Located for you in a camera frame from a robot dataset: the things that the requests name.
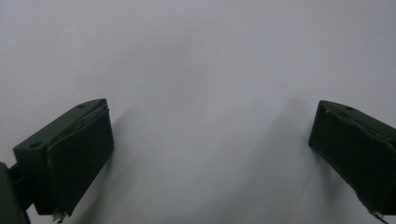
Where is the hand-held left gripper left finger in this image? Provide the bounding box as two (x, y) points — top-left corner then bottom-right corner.
(12, 98), (115, 217)

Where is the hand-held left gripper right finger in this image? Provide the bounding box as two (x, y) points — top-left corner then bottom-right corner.
(308, 99), (396, 217)

